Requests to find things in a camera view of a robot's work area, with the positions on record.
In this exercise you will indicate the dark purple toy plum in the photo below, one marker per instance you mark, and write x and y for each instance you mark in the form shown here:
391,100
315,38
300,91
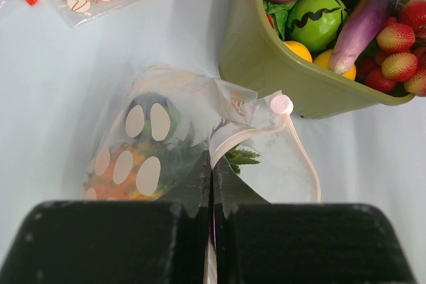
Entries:
151,116

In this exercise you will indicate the yellow toy banana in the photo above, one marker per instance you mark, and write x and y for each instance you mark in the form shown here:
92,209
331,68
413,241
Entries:
302,51

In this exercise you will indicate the green toy lettuce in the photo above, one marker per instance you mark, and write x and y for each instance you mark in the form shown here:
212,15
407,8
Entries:
277,14

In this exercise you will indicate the toy lychee cluster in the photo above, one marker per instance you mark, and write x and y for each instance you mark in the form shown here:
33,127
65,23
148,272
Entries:
396,56

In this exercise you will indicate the green plastic fruit bin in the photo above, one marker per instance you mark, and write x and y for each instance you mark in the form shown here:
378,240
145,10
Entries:
253,56

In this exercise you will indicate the purple toy eggplant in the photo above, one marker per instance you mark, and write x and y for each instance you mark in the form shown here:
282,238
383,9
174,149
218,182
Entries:
358,31

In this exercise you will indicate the green toy watermelon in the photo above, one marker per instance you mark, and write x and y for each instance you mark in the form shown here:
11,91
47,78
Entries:
316,23

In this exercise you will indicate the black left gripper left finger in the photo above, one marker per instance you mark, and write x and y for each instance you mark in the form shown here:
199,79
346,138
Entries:
113,241

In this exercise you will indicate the toy pineapple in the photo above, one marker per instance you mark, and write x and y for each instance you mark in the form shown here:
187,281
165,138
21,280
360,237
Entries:
124,168

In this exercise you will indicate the clear dotted zip bag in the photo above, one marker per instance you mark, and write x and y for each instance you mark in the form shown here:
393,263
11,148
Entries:
259,140

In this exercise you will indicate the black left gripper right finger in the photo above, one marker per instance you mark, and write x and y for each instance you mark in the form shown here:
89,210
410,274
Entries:
260,242

